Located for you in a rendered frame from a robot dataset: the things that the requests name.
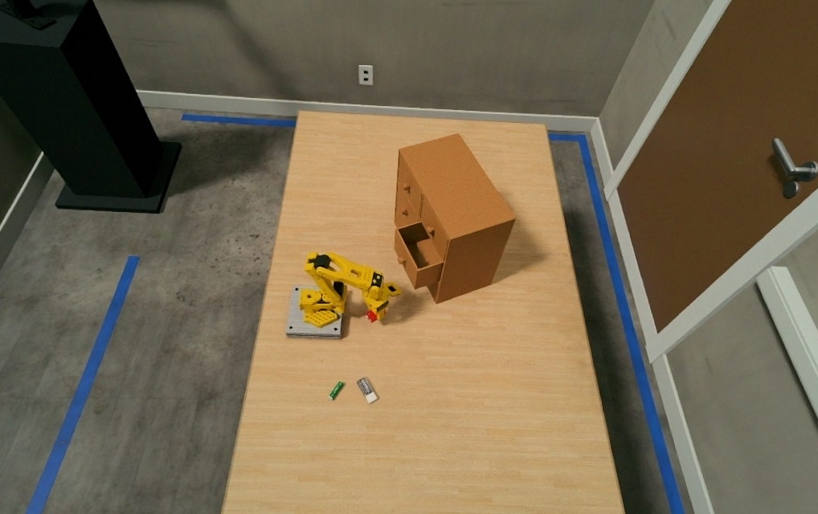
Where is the brown wooden chest of drawers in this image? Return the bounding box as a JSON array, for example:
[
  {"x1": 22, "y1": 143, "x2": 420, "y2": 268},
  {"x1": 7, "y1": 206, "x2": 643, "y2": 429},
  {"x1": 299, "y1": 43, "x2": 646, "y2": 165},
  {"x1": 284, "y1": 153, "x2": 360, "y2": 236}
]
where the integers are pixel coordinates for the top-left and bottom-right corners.
[{"x1": 395, "y1": 133, "x2": 516, "y2": 304}]

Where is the green aa battery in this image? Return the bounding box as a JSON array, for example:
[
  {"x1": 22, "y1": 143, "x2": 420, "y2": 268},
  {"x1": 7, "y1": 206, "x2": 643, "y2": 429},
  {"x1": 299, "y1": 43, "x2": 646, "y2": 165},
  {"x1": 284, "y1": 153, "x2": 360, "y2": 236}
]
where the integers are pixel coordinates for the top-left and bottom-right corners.
[{"x1": 328, "y1": 381, "x2": 344, "y2": 401}]

